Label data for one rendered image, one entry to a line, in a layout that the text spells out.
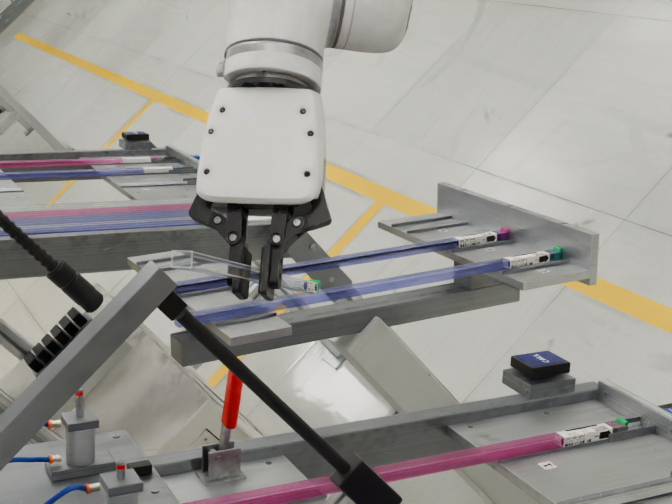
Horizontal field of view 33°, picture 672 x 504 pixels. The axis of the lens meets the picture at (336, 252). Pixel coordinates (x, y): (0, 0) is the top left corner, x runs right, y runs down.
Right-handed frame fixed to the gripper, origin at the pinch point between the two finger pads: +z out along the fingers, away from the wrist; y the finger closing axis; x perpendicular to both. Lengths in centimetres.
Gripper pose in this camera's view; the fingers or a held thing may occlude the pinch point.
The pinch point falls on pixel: (255, 272)
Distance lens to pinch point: 90.8
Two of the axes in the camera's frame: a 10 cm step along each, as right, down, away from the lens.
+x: 1.3, 2.4, 9.6
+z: -0.7, 9.7, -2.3
